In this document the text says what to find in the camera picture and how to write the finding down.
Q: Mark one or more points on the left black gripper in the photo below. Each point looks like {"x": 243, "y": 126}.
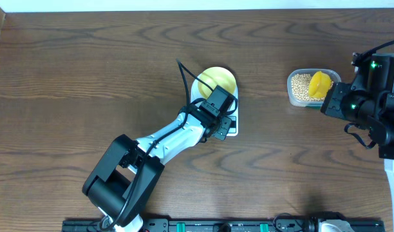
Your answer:
{"x": 223, "y": 123}

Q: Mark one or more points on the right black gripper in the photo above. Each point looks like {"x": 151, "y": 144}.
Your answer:
{"x": 331, "y": 106}

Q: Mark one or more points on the pale yellow bowl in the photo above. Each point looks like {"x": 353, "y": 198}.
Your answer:
{"x": 218, "y": 76}

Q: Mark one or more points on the yellow measuring scoop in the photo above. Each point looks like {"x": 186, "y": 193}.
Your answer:
{"x": 319, "y": 85}

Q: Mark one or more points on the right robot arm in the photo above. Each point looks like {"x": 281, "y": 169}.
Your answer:
{"x": 374, "y": 72}

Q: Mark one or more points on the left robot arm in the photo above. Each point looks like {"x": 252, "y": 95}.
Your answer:
{"x": 124, "y": 178}

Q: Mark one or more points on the white digital kitchen scale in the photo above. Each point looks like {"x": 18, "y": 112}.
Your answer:
{"x": 195, "y": 94}

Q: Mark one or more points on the clear plastic container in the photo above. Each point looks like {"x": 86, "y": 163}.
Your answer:
{"x": 315, "y": 104}

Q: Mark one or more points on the soybeans in container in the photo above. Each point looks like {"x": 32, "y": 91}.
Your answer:
{"x": 300, "y": 85}

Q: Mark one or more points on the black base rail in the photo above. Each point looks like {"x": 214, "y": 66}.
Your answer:
{"x": 321, "y": 221}

